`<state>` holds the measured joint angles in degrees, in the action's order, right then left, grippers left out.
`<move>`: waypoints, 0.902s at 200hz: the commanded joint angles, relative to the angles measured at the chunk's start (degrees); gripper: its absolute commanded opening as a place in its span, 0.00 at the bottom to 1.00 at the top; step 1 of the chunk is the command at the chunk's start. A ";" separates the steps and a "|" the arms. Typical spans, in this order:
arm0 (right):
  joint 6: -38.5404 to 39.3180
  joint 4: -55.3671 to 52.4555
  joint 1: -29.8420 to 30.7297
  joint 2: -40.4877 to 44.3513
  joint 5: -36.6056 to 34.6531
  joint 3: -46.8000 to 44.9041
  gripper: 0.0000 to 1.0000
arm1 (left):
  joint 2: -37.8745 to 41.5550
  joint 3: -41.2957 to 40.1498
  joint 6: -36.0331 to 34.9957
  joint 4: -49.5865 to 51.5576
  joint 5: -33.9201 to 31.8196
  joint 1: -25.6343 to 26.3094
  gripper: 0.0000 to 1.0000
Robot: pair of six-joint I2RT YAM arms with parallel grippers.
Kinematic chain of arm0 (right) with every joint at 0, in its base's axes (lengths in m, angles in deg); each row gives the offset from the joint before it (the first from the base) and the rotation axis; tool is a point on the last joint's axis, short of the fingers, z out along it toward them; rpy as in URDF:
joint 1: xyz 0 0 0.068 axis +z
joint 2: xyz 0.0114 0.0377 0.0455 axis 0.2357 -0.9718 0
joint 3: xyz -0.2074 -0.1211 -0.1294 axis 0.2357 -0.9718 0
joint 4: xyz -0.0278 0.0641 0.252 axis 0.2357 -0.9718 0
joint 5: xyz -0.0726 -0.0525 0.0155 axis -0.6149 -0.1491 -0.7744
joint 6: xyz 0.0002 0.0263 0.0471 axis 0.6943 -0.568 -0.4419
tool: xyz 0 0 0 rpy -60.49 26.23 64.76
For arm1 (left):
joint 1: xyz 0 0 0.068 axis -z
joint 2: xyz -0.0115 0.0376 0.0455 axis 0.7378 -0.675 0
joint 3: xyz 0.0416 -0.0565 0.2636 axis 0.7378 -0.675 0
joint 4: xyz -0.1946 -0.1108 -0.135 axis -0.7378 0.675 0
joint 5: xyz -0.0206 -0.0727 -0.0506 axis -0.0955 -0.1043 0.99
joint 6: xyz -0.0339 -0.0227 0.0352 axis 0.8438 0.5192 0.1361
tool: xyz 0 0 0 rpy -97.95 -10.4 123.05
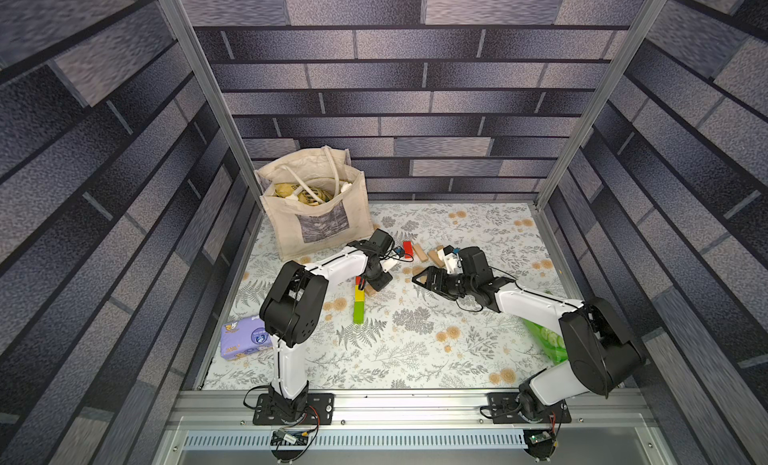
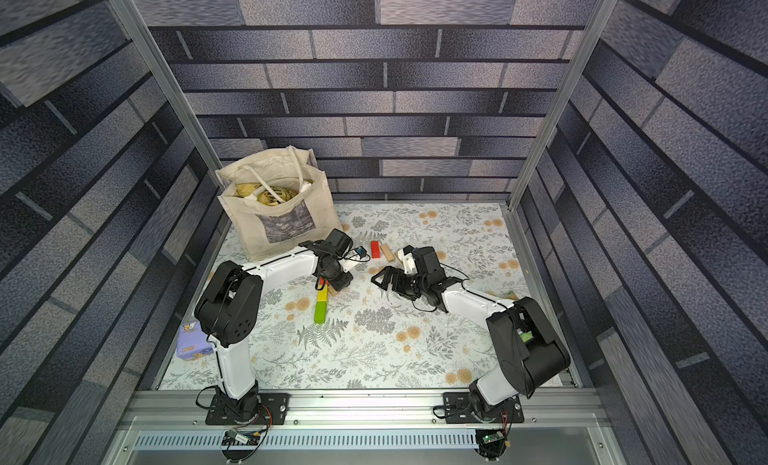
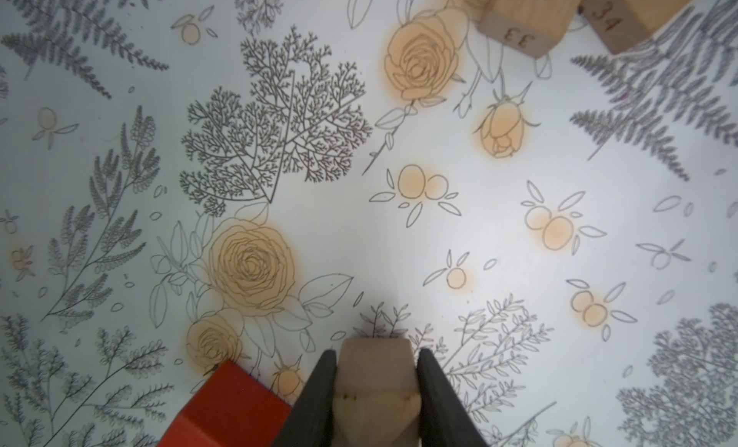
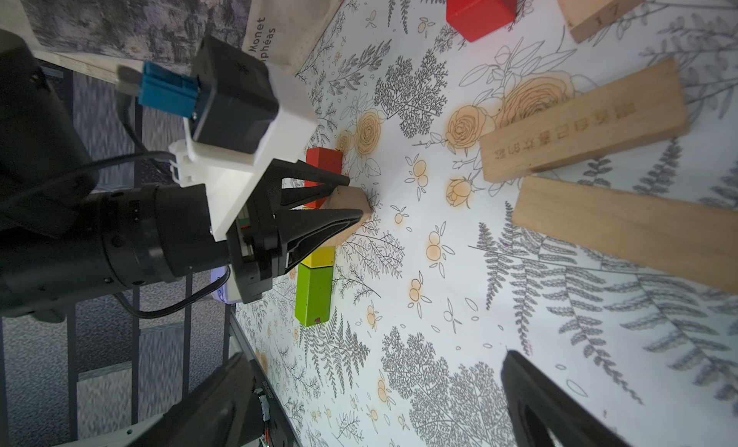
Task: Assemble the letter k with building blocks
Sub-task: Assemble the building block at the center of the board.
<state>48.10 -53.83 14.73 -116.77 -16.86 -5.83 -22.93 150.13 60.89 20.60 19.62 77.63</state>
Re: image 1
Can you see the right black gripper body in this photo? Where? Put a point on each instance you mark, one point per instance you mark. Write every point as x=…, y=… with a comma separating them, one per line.
x=444, y=281

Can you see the left aluminium frame post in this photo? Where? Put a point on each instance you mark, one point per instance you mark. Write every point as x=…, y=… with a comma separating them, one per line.
x=182, y=28

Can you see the left circuit board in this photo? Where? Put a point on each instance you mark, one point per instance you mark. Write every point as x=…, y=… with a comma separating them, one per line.
x=284, y=439

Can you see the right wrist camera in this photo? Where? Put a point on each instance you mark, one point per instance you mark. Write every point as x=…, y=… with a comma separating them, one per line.
x=460, y=260

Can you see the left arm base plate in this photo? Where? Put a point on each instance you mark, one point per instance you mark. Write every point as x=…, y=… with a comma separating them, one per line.
x=318, y=408

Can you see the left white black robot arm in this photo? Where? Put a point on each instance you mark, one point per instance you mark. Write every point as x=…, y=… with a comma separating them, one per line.
x=292, y=307

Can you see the yellow wooden block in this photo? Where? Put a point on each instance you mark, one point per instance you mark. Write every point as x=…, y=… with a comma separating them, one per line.
x=359, y=295

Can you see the beige canvas tote bag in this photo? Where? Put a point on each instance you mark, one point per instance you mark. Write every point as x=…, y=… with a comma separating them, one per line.
x=302, y=229

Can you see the green chips bag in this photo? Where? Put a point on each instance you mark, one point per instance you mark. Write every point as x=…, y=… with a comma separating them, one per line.
x=550, y=342

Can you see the right circuit board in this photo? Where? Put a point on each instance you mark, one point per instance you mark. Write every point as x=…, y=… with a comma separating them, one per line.
x=540, y=444

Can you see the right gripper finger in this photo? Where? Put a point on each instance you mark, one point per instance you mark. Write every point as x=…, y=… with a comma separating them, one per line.
x=430, y=273
x=428, y=282

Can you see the yellow items inside bag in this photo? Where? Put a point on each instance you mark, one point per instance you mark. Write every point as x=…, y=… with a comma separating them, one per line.
x=313, y=196

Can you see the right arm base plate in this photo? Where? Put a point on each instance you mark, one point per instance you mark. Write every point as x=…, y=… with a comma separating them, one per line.
x=507, y=408

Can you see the green wooden block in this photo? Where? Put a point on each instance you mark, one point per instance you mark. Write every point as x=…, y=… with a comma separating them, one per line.
x=358, y=312

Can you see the aluminium front rail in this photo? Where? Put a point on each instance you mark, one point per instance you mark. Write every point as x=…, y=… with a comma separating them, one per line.
x=406, y=409

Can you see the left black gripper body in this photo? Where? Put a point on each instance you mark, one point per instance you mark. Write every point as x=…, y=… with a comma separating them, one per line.
x=380, y=279

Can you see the circuit board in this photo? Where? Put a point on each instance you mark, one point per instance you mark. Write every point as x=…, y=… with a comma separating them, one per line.
x=540, y=444
x=284, y=439

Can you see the right aluminium frame post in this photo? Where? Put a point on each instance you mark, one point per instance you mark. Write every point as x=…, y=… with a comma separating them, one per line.
x=636, y=34

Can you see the purple white small box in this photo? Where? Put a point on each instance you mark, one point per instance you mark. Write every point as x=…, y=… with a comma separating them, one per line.
x=243, y=337

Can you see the aluminium frame post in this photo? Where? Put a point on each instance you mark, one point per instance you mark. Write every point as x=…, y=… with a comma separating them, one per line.
x=182, y=28
x=636, y=34

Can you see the natural block beside red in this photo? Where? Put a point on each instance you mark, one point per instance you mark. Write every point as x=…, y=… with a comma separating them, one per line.
x=420, y=252

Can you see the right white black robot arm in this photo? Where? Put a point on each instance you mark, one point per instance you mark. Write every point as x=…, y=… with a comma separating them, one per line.
x=601, y=349

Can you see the natural block numbered 49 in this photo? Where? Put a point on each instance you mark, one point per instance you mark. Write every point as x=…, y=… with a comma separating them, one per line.
x=435, y=258

